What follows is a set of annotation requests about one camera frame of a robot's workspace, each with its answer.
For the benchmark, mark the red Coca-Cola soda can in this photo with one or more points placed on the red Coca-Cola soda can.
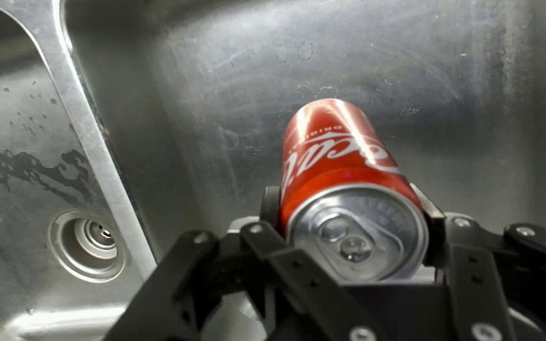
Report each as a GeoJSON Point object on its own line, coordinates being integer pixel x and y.
{"type": "Point", "coordinates": [336, 171]}

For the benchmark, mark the metal sink drain strainer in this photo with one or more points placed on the metal sink drain strainer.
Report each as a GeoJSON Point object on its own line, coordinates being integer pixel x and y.
{"type": "Point", "coordinates": [90, 243]}

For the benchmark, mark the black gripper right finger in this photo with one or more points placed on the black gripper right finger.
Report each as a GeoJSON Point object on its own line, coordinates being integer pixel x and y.
{"type": "Point", "coordinates": [494, 277]}

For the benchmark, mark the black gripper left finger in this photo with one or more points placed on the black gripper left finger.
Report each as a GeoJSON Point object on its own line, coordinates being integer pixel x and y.
{"type": "Point", "coordinates": [223, 285]}

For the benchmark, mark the stainless steel double sink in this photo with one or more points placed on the stainless steel double sink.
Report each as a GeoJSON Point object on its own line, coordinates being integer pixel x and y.
{"type": "Point", "coordinates": [223, 76]}

